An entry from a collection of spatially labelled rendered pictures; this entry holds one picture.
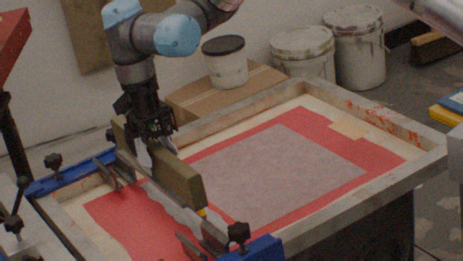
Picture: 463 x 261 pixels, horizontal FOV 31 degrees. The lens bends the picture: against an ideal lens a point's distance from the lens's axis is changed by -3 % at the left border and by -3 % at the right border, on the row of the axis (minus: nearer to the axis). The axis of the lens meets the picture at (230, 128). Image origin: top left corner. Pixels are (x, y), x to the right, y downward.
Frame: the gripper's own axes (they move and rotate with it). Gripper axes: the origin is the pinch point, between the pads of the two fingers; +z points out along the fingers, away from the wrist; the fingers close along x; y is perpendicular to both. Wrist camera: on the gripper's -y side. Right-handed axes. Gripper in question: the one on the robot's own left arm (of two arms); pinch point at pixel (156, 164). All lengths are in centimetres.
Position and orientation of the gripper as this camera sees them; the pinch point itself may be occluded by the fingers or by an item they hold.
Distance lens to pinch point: 171.7
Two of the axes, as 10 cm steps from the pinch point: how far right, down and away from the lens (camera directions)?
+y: 5.1, 3.0, -8.0
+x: 8.4, -3.8, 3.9
